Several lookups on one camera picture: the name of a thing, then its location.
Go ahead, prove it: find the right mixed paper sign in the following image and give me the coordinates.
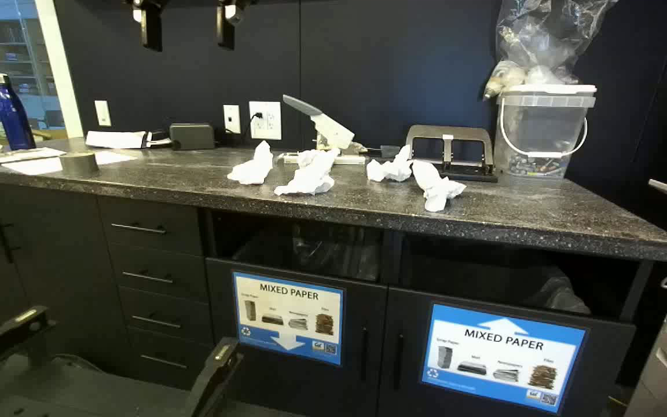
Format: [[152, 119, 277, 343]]
[[421, 303, 585, 416]]

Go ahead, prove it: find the black chair armrest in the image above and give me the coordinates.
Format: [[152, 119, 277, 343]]
[[180, 337, 243, 417]]

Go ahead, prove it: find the left bin door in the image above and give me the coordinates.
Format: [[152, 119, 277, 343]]
[[207, 258, 387, 417]]

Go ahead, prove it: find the white flat paper sheet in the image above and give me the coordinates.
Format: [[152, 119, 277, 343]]
[[5, 152, 129, 177]]

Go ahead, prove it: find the black cabinet door left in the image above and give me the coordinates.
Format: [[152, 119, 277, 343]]
[[0, 185, 129, 374]]

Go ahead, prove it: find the white lamp pole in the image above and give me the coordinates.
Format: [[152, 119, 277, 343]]
[[34, 0, 100, 174]]

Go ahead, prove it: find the white wall outlet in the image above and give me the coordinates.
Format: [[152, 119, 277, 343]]
[[247, 100, 282, 142]]

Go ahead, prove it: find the bin door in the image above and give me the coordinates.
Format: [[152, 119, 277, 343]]
[[207, 258, 387, 417], [380, 290, 635, 417]]

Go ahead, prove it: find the white folded paper stack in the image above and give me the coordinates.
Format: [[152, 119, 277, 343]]
[[86, 130, 147, 152]]

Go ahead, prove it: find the white data wall plate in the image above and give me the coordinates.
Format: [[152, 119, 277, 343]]
[[222, 105, 240, 135]]

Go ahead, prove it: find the black drawer stack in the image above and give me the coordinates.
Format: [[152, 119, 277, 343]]
[[98, 199, 213, 388]]

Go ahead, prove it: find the mixed paper sign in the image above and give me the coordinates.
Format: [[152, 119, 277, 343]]
[[232, 272, 346, 367], [421, 303, 585, 416]]

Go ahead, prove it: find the right bin door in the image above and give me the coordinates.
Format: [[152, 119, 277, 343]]
[[380, 290, 635, 417]]

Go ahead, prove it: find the blue water bottle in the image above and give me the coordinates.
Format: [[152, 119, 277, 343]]
[[0, 73, 34, 152]]

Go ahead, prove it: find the white light switch plate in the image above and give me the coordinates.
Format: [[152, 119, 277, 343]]
[[92, 100, 111, 127]]

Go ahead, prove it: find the black power adapter box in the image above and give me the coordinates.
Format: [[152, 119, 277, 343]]
[[170, 124, 216, 152]]

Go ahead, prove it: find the clear plastic bucket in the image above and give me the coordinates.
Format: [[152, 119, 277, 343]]
[[496, 85, 598, 179]]

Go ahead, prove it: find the clear plastic bag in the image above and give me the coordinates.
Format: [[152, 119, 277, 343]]
[[484, 0, 618, 98]]

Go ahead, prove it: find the left mixed paper sign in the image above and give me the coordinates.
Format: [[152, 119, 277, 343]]
[[232, 272, 346, 367]]

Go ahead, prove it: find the black bin liner bag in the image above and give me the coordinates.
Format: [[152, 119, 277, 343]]
[[228, 220, 387, 286]]

